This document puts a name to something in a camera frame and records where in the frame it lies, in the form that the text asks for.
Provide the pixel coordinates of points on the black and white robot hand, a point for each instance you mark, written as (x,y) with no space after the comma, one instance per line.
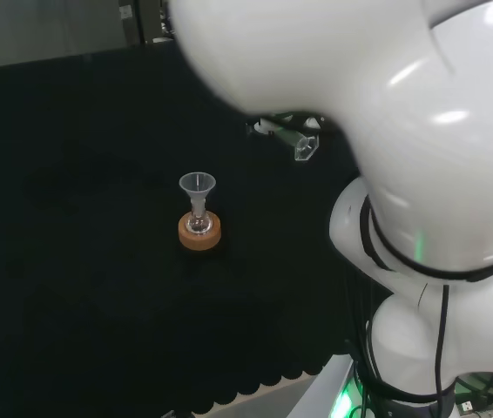
(272,124)

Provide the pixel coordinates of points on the clear graduated cylinder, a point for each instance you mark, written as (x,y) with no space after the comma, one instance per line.
(306,148)

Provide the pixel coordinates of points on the clear plastic funnel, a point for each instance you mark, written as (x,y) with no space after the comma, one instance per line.
(197,184)

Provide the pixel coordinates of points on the clear round-bottom flask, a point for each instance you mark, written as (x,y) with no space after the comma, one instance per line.
(198,223)

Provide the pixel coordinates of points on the black bench cloth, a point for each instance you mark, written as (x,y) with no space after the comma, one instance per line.
(98,217)

